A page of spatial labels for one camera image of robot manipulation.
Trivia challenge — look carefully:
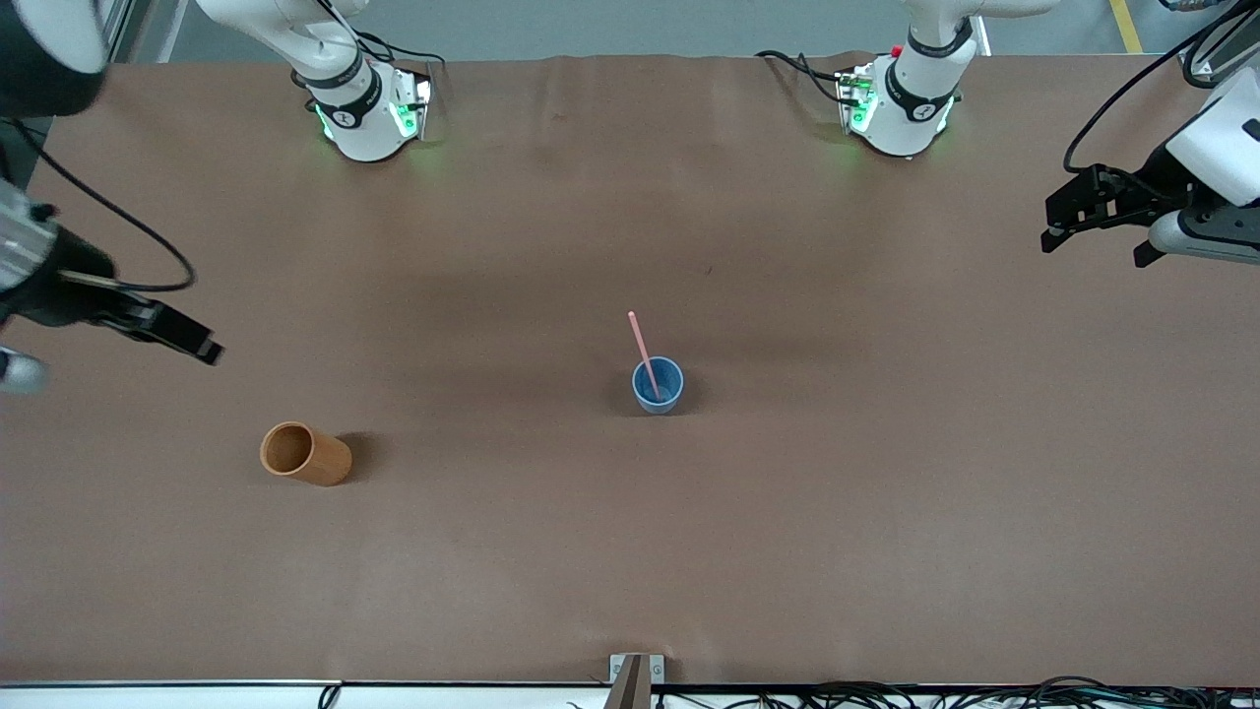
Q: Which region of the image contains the blue cup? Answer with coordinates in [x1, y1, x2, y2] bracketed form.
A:
[631, 355, 686, 417]

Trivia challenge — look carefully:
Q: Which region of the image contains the pink chopstick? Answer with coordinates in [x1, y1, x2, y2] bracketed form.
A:
[627, 311, 663, 401]

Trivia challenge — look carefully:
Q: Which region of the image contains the orange cup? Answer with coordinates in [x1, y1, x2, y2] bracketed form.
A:
[260, 421, 353, 488]

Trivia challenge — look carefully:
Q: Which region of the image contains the left base connector plate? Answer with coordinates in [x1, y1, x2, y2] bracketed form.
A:
[836, 65, 880, 135]

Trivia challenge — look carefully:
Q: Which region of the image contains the base connector plate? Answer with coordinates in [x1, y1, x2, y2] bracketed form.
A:
[836, 65, 880, 135]
[389, 71, 435, 142]

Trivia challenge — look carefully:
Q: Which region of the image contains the right base connector plate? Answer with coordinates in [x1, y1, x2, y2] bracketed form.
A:
[389, 71, 435, 142]

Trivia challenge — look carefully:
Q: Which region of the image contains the white table edge strip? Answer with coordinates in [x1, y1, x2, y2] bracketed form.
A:
[0, 679, 1260, 709]

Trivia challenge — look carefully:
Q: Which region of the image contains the brown table cover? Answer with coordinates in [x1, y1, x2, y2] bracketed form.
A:
[0, 51, 1260, 687]

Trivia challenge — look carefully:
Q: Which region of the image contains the aluminium frame profile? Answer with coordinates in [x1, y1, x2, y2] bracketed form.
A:
[94, 0, 160, 70]
[1179, 10, 1260, 82]

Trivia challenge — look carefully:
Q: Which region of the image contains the black left base cable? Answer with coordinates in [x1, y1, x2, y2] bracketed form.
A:
[755, 49, 859, 105]

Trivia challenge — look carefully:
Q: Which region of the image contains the black base cable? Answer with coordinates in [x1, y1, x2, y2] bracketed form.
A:
[755, 49, 859, 105]
[345, 30, 446, 82]

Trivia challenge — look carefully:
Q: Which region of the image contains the black right base cable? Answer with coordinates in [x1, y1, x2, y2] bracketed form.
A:
[345, 30, 446, 82]

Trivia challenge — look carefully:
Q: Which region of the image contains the black floor cable bundle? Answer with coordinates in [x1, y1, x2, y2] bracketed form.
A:
[655, 676, 1260, 709]

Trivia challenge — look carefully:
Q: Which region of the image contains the metal table bracket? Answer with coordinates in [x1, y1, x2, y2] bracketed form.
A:
[602, 654, 667, 709]

